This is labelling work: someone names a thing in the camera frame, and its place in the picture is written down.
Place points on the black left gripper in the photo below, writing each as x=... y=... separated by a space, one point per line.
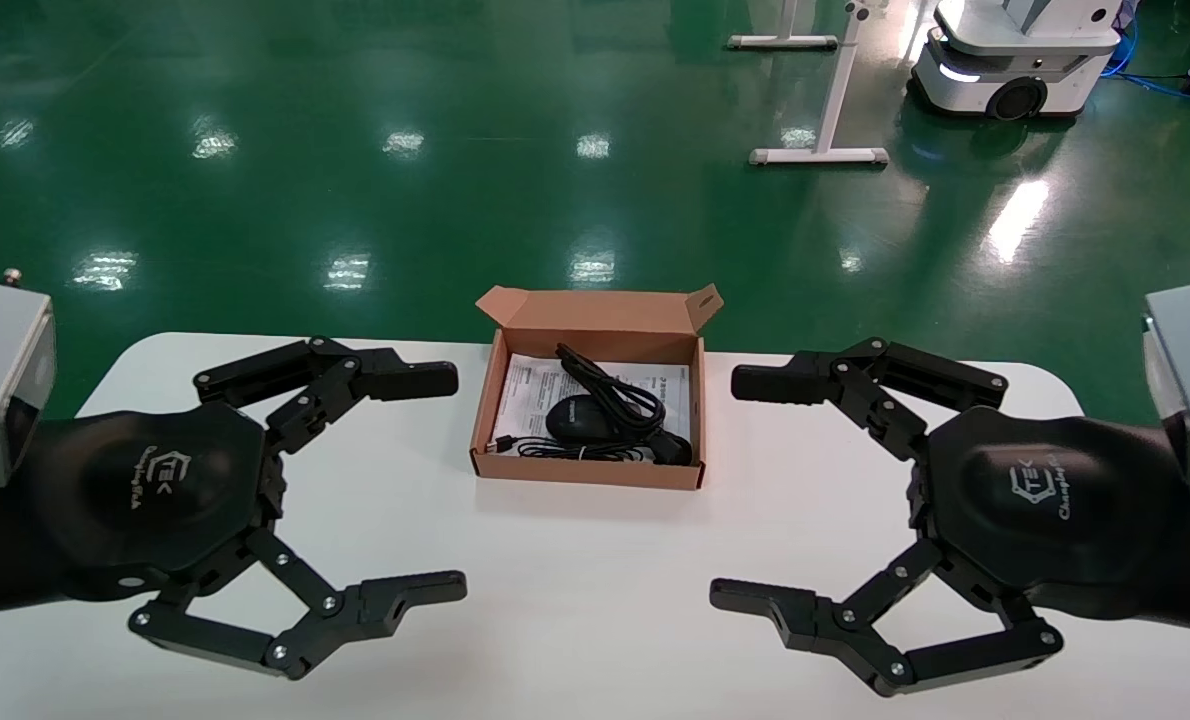
x=145 y=490

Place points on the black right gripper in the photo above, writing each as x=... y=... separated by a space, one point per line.
x=1045 y=500

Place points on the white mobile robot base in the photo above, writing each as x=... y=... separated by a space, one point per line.
x=1015 y=60

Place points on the brown cardboard box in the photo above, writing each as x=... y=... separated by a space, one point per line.
x=595 y=325

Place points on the white printed instruction sheet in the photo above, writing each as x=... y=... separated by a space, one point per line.
x=525 y=385

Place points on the white T-foot stand leg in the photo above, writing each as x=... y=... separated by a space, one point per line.
x=785 y=41
x=835 y=90

